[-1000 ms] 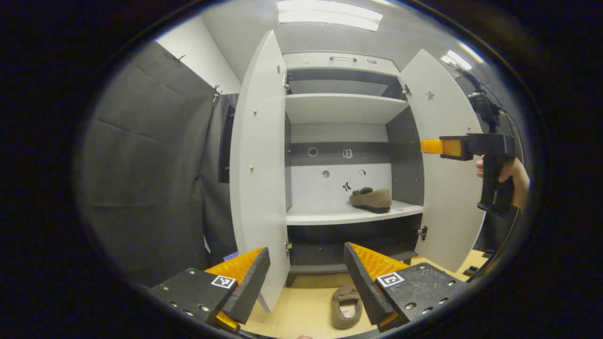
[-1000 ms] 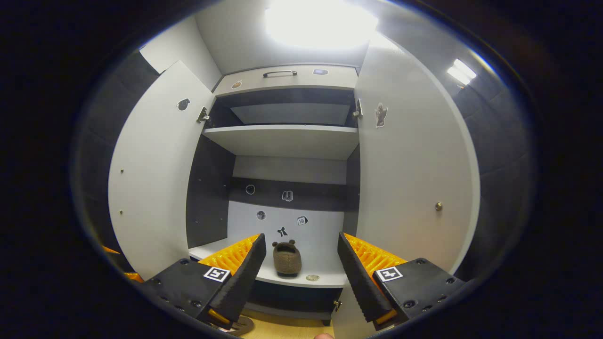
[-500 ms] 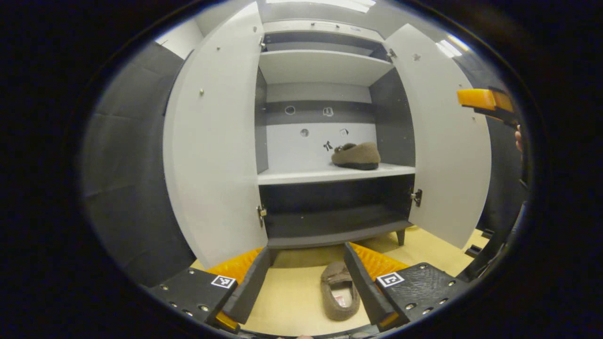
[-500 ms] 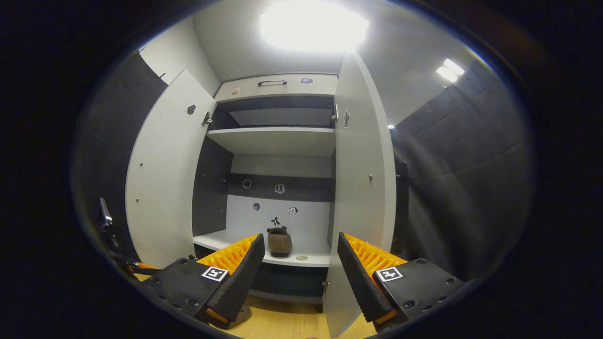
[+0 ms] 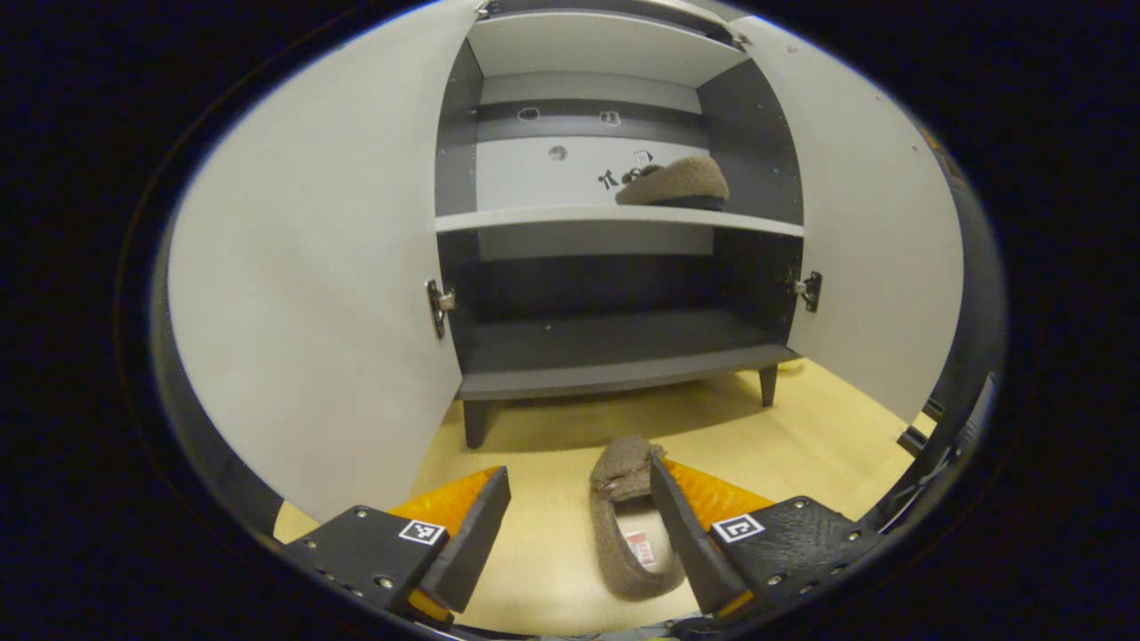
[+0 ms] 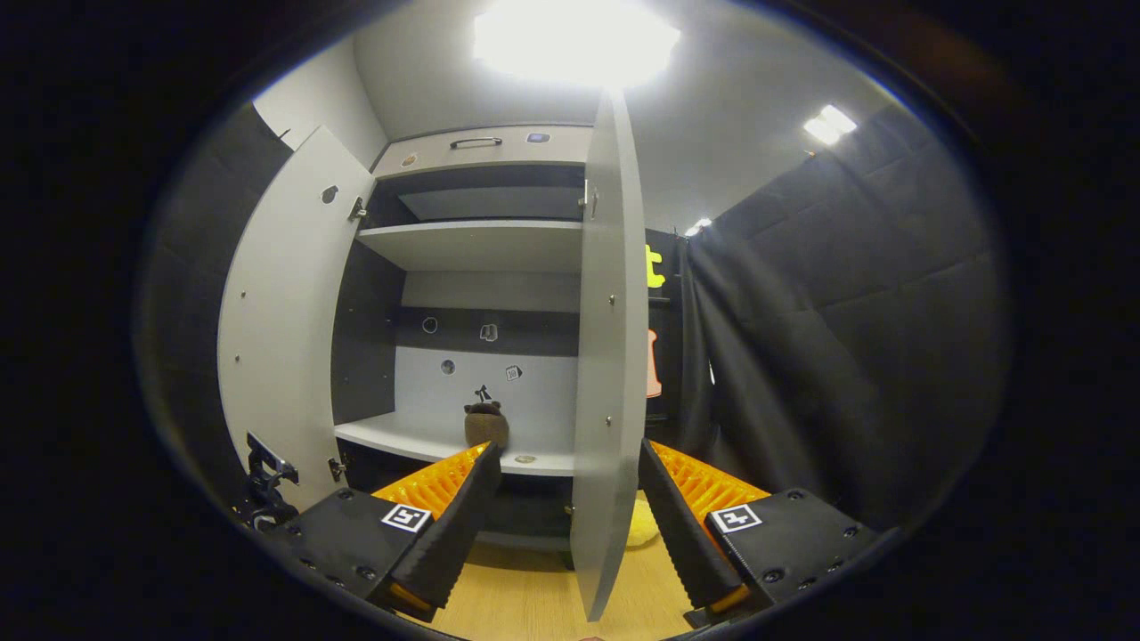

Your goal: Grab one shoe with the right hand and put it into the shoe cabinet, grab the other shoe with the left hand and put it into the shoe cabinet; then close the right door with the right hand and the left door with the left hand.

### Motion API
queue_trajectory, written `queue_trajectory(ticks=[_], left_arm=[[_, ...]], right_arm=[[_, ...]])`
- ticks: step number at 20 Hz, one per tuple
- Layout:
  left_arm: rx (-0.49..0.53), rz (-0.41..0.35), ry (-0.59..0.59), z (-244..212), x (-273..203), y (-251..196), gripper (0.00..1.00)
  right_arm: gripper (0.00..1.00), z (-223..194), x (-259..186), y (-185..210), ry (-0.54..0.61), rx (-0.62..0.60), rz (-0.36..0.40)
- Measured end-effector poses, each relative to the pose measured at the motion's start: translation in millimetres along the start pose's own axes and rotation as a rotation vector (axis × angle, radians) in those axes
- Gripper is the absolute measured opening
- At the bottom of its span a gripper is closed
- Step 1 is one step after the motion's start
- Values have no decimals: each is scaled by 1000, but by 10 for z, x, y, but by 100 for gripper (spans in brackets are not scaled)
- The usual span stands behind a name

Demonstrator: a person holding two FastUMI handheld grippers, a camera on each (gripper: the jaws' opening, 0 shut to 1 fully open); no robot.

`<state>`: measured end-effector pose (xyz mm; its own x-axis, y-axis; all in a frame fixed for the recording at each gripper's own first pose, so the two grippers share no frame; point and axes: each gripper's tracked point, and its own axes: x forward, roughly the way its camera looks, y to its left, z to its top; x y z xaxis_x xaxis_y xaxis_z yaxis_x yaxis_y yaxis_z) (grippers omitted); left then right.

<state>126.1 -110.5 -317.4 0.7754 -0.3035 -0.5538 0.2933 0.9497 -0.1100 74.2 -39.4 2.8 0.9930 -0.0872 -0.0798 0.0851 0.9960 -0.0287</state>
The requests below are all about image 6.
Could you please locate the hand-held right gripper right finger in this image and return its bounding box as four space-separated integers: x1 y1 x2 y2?
637 438 883 629

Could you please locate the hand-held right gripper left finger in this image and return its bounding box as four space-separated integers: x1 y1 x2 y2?
285 441 504 624

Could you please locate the brown fuzzy shoe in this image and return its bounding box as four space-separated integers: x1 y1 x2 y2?
463 401 510 450

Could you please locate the white shoe cabinet door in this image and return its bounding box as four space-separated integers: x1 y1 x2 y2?
570 89 649 622
216 125 377 513

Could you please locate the white shoe cabinet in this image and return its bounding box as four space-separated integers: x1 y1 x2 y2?
331 125 596 571

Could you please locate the yellow plush item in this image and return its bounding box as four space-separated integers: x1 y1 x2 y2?
626 499 662 548

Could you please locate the black backdrop cloth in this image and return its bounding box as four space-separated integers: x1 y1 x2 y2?
646 102 1016 535

